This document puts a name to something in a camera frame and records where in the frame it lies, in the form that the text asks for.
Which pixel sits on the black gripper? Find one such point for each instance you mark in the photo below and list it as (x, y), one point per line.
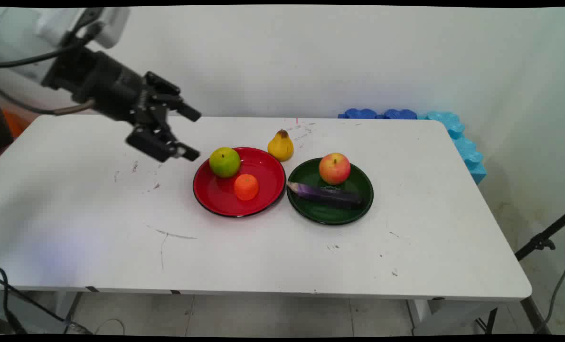
(114, 88)

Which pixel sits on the purple eggplant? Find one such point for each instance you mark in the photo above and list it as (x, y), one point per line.
(327, 194)

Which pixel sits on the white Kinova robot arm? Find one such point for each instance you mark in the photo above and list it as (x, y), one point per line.
(16, 35)

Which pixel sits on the green apple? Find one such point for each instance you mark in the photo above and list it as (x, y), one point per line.
(224, 162)

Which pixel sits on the red round plate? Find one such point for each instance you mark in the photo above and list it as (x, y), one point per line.
(225, 194)

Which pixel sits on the small orange fruit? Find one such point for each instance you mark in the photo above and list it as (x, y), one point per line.
(246, 186)

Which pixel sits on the yellow pear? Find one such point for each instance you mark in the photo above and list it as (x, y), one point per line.
(280, 147)

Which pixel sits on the orange object behind table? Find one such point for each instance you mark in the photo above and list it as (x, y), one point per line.
(14, 122)

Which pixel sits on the dark brown object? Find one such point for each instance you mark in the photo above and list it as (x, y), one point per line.
(1, 123)

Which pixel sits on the red yellow apple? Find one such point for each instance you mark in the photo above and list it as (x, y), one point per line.
(334, 169)

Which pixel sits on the dark green round plate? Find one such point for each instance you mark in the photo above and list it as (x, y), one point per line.
(332, 211)

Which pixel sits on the dark blue foam mat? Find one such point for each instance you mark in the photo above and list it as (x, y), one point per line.
(360, 114)
(400, 114)

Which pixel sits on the white table leg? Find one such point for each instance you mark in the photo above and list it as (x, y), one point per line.
(66, 308)

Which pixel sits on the light blue foam mat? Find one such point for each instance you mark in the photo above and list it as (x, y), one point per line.
(467, 152)

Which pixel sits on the black tripod stand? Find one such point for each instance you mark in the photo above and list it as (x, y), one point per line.
(541, 242)

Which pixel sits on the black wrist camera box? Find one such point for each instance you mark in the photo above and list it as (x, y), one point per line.
(64, 71)

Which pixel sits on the white table leg frame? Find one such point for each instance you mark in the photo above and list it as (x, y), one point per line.
(448, 316)

